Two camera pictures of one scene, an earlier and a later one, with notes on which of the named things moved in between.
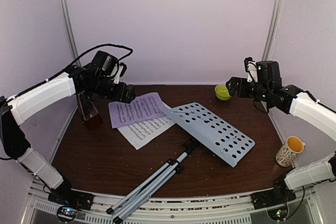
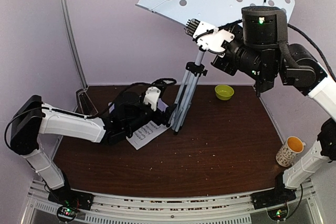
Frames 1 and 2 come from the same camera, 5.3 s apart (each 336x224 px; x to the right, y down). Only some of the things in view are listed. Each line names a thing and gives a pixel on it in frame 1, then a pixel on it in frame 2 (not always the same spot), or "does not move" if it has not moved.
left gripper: x=119 y=95 → x=162 y=118
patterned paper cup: x=288 y=153 does not move
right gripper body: x=261 y=92 → x=251 y=60
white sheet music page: x=139 y=134 does not move
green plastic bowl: x=222 y=93 does not move
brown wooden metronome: x=90 y=118 does not move
